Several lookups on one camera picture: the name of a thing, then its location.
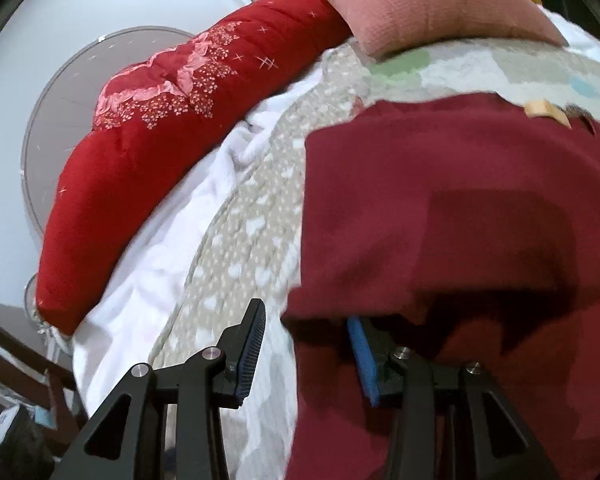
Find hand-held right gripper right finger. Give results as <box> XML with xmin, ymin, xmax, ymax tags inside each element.
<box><xmin>347</xmin><ymin>316</ymin><xmax>556</xmax><ymax>480</ymax></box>

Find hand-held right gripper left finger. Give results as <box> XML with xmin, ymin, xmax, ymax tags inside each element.
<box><xmin>55</xmin><ymin>299</ymin><xmax>267</xmax><ymax>480</ymax></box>

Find maroon garment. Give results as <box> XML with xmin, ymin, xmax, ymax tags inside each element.
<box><xmin>280</xmin><ymin>94</ymin><xmax>600</xmax><ymax>480</ymax></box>

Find white bed sheet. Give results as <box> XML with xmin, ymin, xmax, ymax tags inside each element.
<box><xmin>72</xmin><ymin>7</ymin><xmax>600</xmax><ymax>411</ymax></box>

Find pastel patterned quilted blanket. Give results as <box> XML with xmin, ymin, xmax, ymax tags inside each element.
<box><xmin>147</xmin><ymin>40</ymin><xmax>600</xmax><ymax>480</ymax></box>

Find red floral quilted bolster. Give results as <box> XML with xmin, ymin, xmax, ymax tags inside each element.
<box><xmin>35</xmin><ymin>0</ymin><xmax>353</xmax><ymax>336</ymax></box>

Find dark wooden chair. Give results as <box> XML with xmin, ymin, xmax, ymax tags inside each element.
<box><xmin>0</xmin><ymin>300</ymin><xmax>88</xmax><ymax>461</ymax></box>

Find pink pillow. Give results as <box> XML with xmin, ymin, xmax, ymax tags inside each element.
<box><xmin>305</xmin><ymin>0</ymin><xmax>566</xmax><ymax>58</ymax></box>

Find round grey wall panel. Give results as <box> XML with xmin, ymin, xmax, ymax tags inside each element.
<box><xmin>20</xmin><ymin>30</ymin><xmax>201</xmax><ymax>241</ymax></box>

